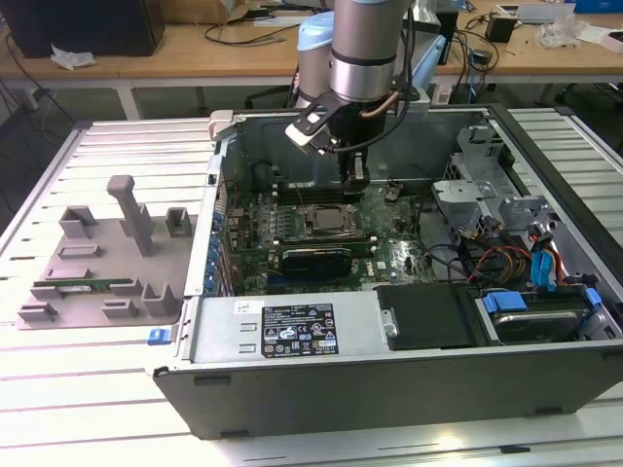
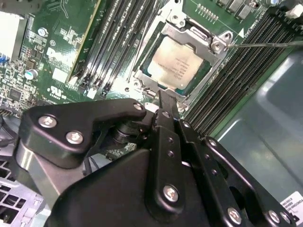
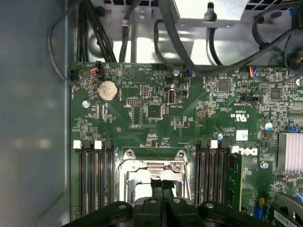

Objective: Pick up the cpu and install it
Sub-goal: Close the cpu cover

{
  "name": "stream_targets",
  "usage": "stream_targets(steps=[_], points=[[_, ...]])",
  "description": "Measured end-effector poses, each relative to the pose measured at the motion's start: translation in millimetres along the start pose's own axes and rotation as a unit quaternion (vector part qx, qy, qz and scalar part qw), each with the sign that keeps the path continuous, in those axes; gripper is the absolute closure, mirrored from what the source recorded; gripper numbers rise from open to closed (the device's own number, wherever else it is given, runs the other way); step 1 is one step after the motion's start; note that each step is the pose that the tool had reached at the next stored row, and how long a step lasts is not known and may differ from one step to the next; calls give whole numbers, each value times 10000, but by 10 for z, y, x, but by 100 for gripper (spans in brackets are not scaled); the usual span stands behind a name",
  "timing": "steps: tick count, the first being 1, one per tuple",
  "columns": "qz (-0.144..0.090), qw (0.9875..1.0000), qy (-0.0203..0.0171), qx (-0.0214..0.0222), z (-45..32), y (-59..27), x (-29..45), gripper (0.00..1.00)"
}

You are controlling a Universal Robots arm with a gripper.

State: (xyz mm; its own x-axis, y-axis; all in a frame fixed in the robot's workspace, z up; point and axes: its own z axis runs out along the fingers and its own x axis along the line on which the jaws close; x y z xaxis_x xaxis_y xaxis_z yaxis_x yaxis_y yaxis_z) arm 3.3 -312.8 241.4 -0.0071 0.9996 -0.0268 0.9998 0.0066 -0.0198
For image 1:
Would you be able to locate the open black PC case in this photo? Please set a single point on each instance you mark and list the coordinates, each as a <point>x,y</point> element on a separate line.
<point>389,389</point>

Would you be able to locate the black RAM slot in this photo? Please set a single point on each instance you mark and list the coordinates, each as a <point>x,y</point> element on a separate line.
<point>362,247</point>
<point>311,195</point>
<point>311,186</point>
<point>321,242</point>
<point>311,191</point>
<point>311,200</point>
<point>321,237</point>
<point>362,254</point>

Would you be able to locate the black computer tower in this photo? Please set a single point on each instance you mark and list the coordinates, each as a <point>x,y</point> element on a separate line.
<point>87,24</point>

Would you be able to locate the silver drive cage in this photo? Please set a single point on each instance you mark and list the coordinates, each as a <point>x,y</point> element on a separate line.
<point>467,194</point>

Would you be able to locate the small black box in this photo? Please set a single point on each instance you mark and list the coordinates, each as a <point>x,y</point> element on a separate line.
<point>500,28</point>

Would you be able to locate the hard disk in blue carrier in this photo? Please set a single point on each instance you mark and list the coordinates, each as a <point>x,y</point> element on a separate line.
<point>535,326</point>

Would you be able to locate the black plastic shroud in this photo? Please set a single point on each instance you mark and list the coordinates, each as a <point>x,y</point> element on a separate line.
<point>428,316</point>

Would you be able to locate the green RAM stick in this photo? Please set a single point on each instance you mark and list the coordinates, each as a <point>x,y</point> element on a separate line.
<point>104,283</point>

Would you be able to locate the crumpled white paper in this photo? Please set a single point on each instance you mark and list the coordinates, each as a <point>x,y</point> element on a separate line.
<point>73,56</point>

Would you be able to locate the small blue clip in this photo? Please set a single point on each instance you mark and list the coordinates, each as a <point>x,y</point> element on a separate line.
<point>158,336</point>

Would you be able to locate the green motherboard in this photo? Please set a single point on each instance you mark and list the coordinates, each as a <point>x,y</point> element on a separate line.
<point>399,253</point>

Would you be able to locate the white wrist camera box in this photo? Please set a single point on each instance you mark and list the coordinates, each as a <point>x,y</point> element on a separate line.
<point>304,136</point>

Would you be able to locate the long wooden desk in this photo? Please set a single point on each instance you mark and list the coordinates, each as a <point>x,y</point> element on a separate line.
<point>146,58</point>

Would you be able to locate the CPU with silver top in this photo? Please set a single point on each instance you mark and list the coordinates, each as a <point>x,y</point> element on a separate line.
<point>331,219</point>

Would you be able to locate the CPU socket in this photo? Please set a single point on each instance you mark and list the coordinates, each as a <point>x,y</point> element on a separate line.
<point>332,232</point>

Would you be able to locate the flat white box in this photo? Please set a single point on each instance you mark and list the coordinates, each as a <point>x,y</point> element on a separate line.
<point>608,39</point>

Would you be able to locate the silver power supply with label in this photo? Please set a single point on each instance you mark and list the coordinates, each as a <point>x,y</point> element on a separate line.
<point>219,331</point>

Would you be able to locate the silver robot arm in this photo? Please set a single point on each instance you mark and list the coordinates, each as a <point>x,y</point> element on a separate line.
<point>362,48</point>

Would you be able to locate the clear plastic bag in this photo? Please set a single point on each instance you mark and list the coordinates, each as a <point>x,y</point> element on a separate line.
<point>560,31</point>

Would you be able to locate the round coin battery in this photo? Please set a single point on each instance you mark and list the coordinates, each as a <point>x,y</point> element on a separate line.
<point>392,196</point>

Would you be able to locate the grey parts rack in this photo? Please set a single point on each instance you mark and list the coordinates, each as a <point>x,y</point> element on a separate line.
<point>121,243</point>

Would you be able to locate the black graphics card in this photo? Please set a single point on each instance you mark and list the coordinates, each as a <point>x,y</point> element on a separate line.
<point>316,265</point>

